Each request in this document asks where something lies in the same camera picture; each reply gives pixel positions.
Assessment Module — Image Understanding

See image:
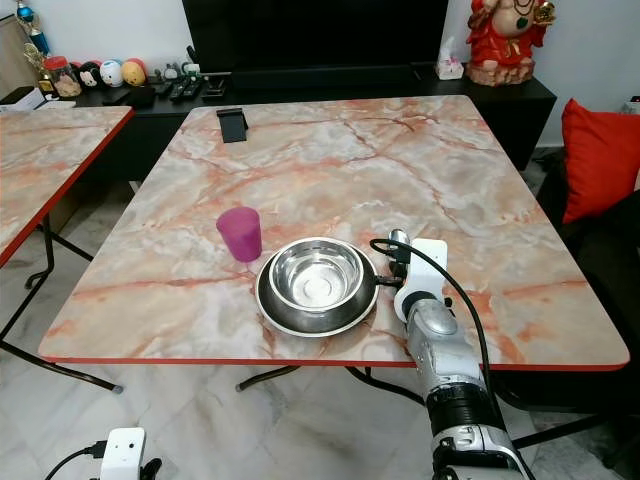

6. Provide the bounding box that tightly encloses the pink plastic cup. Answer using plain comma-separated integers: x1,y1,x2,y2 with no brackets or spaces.
216,207,263,264

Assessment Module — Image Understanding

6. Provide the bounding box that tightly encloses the white tissue box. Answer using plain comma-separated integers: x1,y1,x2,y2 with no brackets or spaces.
435,37,466,81

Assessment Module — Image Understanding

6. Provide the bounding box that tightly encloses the red laughing buddha statue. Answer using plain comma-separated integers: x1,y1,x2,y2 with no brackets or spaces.
465,0,558,87

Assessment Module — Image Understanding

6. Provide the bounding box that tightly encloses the black metal table leg frame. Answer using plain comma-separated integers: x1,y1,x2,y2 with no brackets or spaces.
236,364,436,406
0,222,124,394

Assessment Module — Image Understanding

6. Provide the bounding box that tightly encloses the black phone stand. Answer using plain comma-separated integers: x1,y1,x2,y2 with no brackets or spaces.
217,107,249,144

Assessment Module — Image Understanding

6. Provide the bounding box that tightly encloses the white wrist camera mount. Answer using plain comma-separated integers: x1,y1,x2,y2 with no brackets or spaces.
395,239,449,323
101,428,146,480

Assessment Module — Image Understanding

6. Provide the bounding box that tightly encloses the stainless steel plate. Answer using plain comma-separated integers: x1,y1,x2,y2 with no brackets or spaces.
255,246,381,338

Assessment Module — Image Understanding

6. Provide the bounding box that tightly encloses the orange round doll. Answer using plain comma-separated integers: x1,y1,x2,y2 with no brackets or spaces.
120,58,147,88

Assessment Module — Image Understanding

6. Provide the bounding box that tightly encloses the flat white box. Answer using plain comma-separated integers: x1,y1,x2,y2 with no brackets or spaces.
0,86,46,111

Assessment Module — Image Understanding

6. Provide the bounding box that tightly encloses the blue and gold trophy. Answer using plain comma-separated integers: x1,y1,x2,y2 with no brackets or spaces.
15,0,51,56

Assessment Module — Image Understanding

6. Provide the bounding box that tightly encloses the light wooden cabinet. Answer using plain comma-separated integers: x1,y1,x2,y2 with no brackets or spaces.
0,15,29,96

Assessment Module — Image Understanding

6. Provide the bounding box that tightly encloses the red cushion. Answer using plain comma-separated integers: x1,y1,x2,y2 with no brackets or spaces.
562,98,640,225

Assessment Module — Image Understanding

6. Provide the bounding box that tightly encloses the black and white round doll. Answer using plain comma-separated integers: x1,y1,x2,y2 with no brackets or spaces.
76,62,101,91

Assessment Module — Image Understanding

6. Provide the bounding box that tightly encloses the stainless steel bowl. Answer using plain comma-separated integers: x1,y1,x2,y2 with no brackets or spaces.
268,238,365,310

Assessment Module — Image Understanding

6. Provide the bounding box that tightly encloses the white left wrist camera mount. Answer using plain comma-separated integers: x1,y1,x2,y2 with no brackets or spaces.
101,428,146,480

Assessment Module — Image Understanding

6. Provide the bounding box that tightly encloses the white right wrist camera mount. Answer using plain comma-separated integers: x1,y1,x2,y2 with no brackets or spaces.
395,239,449,323

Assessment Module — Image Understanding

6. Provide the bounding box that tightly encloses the black remote control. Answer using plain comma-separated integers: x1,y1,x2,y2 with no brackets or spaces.
171,80,204,104

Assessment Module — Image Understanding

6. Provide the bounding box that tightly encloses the black flat television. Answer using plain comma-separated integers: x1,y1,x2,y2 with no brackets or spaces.
182,0,451,78

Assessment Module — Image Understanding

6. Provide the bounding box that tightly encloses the small gold trophy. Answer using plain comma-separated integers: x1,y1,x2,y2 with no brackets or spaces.
32,48,59,97

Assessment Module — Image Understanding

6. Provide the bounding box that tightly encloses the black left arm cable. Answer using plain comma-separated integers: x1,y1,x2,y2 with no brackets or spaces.
57,443,106,480

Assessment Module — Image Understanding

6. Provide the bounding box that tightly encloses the green figurine mug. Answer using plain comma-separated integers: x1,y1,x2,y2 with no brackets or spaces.
184,46,207,82

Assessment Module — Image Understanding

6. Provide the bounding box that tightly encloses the glass jar with red lid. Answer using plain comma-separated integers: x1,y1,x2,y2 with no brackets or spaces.
42,56,79,99

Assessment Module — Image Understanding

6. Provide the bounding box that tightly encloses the black sofa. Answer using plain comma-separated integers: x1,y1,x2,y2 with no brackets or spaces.
490,160,640,476

